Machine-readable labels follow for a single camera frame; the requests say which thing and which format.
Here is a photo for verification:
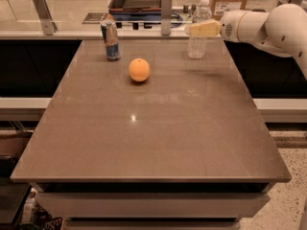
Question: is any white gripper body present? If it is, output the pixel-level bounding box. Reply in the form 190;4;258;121
221;10;248;42

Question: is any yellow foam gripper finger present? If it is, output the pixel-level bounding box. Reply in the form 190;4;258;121
185;19;221;37

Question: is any clear plastic water bottle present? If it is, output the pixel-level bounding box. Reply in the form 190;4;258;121
188;0;212;59

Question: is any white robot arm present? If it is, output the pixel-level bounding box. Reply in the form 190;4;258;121
184;4;307;79

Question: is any orange fruit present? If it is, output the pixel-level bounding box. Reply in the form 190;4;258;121
129;58;150;82

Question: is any blue silver energy drink can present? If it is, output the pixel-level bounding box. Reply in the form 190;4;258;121
101;19;121;61

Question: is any grey table drawer base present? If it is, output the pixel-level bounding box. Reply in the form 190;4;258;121
35;192;270;230

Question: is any middle metal railing post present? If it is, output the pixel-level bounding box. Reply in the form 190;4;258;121
161;0;172;35

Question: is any left metal railing post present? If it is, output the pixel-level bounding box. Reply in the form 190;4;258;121
33;0;58;35

